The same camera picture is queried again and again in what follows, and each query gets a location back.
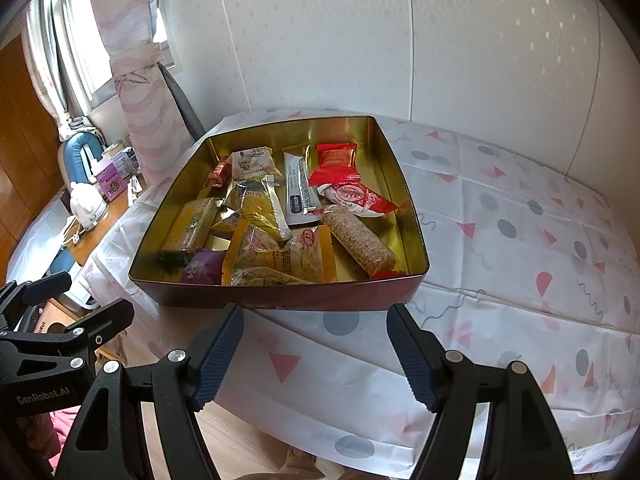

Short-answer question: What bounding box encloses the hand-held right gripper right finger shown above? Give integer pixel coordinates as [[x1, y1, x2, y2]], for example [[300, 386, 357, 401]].
[[386, 302, 573, 480]]

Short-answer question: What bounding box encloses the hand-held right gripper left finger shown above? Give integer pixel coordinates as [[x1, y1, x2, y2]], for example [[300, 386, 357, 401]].
[[55, 304, 245, 480]]

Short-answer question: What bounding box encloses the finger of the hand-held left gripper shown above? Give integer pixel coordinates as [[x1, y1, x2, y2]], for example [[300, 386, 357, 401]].
[[50, 298, 136, 361], [0, 271, 74, 331]]

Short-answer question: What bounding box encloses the gold tin box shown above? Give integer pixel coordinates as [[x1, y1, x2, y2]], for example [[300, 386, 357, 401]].
[[128, 115, 430, 312]]

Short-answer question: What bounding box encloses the purple snack packet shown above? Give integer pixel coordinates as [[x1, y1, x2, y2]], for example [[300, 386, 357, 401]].
[[180, 248, 227, 286]]

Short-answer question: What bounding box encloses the yellow clear candy packet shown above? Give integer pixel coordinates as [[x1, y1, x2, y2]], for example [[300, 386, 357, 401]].
[[222, 224, 339, 283], [229, 266, 322, 287]]

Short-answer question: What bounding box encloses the grain bar clear packet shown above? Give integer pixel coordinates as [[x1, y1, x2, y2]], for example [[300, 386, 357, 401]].
[[320, 204, 407, 281]]

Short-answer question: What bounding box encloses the green cracker packet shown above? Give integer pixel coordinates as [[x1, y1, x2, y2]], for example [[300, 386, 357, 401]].
[[159, 197, 224, 264]]

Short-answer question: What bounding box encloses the yellow green snack packet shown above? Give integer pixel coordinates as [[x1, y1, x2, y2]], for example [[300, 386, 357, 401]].
[[235, 179, 294, 242], [209, 187, 246, 233]]

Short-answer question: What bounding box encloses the red white snack packet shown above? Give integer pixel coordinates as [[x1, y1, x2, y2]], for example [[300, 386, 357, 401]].
[[317, 182, 412, 219]]

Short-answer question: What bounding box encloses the red gold patterned snack packet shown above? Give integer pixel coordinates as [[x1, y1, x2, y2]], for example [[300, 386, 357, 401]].
[[207, 158, 232, 189]]

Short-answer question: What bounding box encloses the long white snack packet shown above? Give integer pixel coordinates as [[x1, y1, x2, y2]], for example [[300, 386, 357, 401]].
[[282, 147, 324, 227]]

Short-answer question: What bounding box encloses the round cookie clear packet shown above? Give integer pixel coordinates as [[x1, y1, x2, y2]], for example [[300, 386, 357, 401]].
[[226, 145, 284, 181]]

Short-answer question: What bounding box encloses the large red snack packet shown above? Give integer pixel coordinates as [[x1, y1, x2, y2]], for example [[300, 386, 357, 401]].
[[308, 142, 362, 187]]

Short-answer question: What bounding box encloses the white kettle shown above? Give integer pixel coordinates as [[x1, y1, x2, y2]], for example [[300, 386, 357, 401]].
[[68, 182, 109, 232]]

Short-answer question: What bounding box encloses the purple box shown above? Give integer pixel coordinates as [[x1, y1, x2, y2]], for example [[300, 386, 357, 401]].
[[95, 166, 127, 200]]

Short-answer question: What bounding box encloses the wooden wardrobe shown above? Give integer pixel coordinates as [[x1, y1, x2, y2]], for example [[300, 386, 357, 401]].
[[0, 35, 67, 266]]

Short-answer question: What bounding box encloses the blue chair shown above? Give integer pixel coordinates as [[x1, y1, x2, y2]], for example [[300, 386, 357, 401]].
[[56, 129, 104, 184]]

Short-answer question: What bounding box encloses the pink white curtain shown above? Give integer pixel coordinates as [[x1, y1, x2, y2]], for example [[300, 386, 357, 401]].
[[82, 0, 201, 188]]

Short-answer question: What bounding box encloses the black chair back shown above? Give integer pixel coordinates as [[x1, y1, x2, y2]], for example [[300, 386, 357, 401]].
[[157, 62, 206, 142]]

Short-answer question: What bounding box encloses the window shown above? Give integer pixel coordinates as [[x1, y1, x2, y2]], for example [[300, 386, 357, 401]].
[[27, 0, 176, 117]]

